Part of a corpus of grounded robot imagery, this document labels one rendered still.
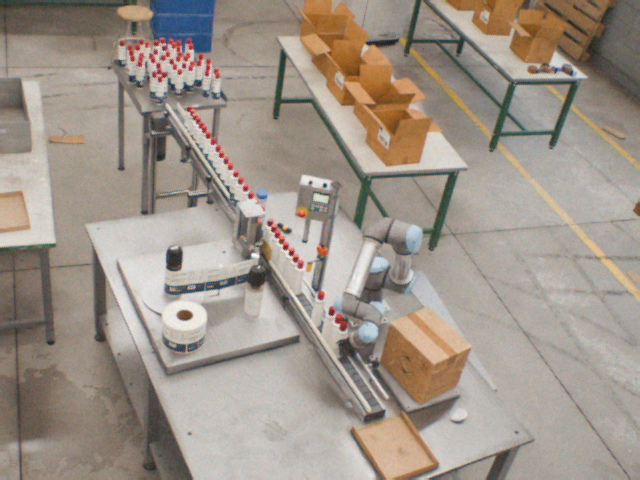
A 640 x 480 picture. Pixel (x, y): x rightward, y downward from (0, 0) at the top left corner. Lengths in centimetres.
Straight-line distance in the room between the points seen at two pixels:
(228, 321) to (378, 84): 274
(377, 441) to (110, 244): 180
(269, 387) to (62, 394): 149
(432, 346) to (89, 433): 196
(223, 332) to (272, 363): 28
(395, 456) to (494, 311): 241
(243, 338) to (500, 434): 126
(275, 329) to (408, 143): 205
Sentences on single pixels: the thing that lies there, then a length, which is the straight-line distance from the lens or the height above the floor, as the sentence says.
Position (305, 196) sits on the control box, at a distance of 378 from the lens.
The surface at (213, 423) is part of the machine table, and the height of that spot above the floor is 83.
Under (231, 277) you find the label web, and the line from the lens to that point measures 392.
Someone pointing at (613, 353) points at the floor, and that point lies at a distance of 578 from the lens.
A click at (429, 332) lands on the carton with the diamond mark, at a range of 363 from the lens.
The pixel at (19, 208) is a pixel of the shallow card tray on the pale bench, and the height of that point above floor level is 80.
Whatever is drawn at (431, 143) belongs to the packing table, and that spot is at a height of 78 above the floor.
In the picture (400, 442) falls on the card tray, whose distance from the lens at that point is 354.
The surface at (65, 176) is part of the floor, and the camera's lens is 640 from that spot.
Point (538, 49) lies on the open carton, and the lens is 764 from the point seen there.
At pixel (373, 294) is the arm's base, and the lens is 396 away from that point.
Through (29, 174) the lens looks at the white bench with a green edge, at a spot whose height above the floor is 80.
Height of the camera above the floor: 350
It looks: 37 degrees down
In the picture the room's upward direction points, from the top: 10 degrees clockwise
